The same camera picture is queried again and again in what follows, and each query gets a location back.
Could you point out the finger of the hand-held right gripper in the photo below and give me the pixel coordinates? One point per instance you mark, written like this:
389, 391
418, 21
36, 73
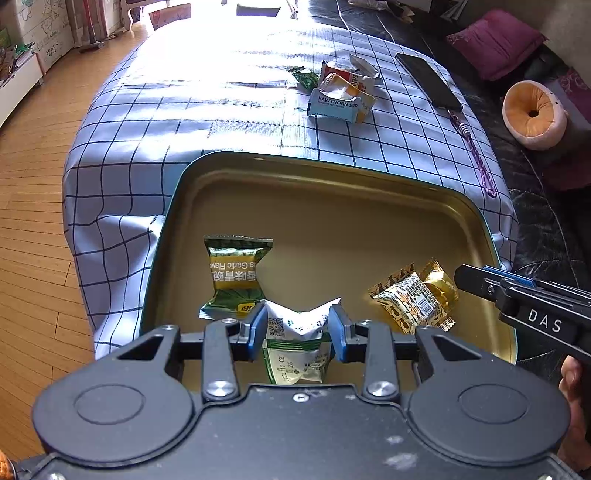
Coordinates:
480, 284
512, 276

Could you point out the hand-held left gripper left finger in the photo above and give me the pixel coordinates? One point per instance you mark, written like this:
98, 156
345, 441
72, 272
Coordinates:
257, 332

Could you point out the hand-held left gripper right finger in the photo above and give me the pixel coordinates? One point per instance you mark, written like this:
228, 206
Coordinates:
339, 334

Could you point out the gold foil snack packet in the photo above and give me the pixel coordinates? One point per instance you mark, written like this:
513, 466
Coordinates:
442, 281

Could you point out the white green snack packet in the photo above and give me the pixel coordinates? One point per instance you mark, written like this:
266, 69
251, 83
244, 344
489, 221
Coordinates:
295, 344

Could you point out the green yellow pea packet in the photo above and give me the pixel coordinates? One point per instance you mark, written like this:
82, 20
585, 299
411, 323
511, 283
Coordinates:
235, 277

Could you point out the brown white patterned packet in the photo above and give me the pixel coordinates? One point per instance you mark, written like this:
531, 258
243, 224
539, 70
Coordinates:
408, 300

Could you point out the gold and teal tin box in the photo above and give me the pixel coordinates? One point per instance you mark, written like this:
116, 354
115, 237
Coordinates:
323, 221

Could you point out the white yellow snack packet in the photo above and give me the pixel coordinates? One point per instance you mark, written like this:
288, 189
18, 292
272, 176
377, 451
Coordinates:
341, 87

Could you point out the white red snack packet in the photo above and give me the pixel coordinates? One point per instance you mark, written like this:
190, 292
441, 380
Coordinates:
337, 70

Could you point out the person's right hand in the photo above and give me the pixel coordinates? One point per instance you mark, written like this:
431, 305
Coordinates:
572, 378

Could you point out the round orange pink cushion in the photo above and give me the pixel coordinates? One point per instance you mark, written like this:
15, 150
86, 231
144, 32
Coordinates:
549, 124

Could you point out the black phone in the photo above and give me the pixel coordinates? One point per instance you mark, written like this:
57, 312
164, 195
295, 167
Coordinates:
427, 78

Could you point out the blue checked tablecloth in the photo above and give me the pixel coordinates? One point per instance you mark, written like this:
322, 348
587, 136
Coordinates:
207, 115

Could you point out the plain purple cushion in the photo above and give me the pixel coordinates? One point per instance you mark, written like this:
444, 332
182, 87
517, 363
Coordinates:
496, 44

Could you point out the silver snack packet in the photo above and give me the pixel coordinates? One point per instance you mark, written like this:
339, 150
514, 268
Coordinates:
365, 69

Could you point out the small dark green packet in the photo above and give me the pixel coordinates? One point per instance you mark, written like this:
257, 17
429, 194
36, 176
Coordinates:
304, 78

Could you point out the crumpled white papers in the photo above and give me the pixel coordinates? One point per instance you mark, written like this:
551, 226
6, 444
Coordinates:
369, 3

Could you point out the low white cabinet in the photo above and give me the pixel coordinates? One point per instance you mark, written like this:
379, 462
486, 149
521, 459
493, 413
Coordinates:
18, 92

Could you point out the purple chaise lounge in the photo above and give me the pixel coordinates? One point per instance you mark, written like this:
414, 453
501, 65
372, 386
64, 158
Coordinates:
134, 7

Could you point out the red stick vacuum cleaner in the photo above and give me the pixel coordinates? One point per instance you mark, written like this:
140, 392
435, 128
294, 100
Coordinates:
92, 25

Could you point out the white cartoon cabinet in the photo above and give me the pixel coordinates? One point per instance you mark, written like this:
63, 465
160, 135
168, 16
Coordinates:
44, 27

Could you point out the clutter of books and toys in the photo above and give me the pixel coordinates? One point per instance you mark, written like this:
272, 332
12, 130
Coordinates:
13, 50

